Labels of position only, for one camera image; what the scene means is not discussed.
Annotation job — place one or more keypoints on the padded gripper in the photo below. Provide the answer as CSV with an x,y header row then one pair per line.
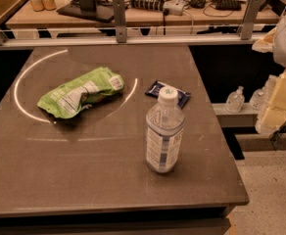
x,y
275,116

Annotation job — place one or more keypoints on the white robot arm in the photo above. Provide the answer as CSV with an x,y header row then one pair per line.
x,y
275,42

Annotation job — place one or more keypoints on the blue rxbar wrapper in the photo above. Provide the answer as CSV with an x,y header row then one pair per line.
x,y
156,86

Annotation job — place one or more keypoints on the sanitizer pump bottle right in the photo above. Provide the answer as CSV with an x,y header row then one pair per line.
x,y
257,99

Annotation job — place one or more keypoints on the sanitizer pump bottle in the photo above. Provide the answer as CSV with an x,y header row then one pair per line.
x,y
257,99
235,100

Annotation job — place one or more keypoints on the sanitizer pump bottle left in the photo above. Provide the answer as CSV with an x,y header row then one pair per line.
x,y
235,100

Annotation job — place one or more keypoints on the clear water bottle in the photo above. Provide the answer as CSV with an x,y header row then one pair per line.
x,y
165,126

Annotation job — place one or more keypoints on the white power adapter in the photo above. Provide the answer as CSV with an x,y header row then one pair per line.
x,y
174,8

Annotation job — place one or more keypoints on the wooden background desk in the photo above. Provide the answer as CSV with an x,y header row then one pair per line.
x,y
25,17

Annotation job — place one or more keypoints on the black power strip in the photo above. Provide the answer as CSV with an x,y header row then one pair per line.
x,y
153,5

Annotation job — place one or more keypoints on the green chip bag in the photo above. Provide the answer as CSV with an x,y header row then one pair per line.
x,y
69,99

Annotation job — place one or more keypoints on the black monitor stand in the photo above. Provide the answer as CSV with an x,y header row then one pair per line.
x,y
89,10

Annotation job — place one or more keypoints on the metal guard rail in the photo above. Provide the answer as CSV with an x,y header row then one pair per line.
x,y
118,32

